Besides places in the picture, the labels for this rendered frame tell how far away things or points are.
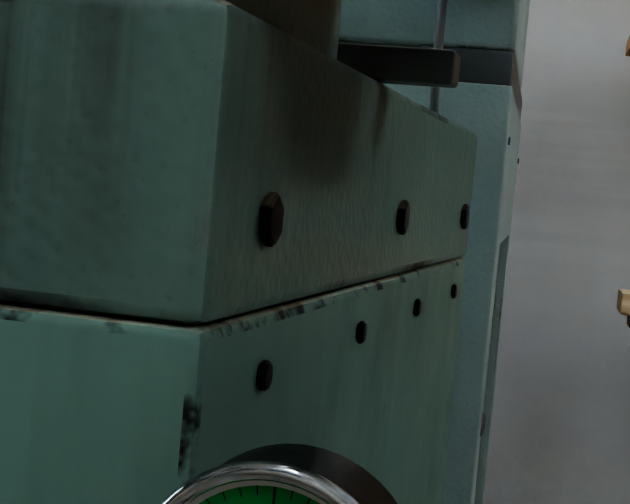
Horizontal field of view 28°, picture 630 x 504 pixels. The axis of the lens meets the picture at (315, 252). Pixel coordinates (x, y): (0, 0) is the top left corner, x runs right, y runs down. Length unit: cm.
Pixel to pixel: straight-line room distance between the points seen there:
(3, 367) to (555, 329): 246
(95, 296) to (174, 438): 4
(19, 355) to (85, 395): 2
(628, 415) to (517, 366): 26
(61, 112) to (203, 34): 5
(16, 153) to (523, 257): 245
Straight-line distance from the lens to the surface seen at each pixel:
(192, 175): 34
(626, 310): 230
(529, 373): 280
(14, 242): 36
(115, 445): 36
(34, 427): 37
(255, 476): 27
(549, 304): 279
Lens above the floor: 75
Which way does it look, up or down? 3 degrees down
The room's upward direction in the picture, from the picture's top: 5 degrees clockwise
